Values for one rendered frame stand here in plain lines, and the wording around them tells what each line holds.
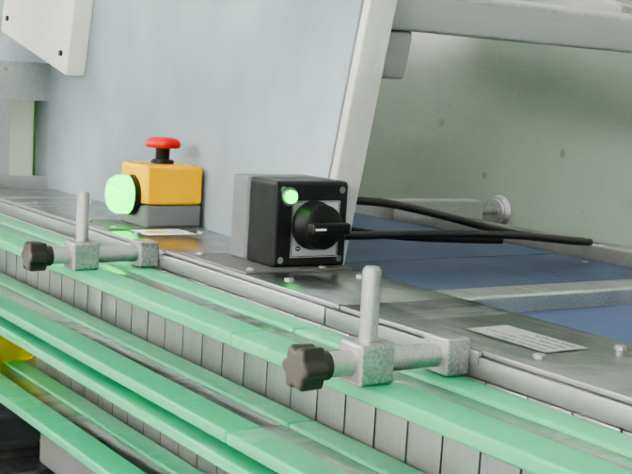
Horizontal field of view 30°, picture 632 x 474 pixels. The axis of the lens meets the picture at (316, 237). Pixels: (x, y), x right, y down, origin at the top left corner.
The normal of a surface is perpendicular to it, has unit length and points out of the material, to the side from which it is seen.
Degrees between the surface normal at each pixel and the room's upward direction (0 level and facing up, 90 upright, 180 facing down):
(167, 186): 90
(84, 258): 90
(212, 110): 0
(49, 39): 0
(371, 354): 90
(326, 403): 0
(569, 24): 90
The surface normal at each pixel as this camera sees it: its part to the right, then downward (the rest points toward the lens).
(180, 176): 0.55, 0.13
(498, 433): 0.06, -0.99
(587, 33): 0.53, 0.35
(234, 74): -0.83, 0.02
